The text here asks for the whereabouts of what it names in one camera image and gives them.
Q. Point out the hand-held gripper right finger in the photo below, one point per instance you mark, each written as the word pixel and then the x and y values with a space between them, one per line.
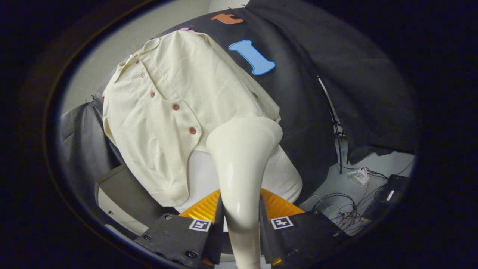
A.
pixel 264 231

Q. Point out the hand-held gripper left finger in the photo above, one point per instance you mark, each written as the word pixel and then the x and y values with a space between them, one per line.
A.
pixel 218 231

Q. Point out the white garment steamer head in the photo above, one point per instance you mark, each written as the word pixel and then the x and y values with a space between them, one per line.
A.
pixel 241 168

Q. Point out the cream button shirt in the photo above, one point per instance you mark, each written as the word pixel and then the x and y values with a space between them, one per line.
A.
pixel 209 82

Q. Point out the grey cabinet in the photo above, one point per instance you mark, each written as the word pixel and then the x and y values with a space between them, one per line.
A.
pixel 127 186

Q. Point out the black backdrop cloth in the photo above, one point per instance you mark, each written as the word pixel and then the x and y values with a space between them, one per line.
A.
pixel 306 112

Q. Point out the black box device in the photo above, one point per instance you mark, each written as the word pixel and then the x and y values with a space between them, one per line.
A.
pixel 396 185

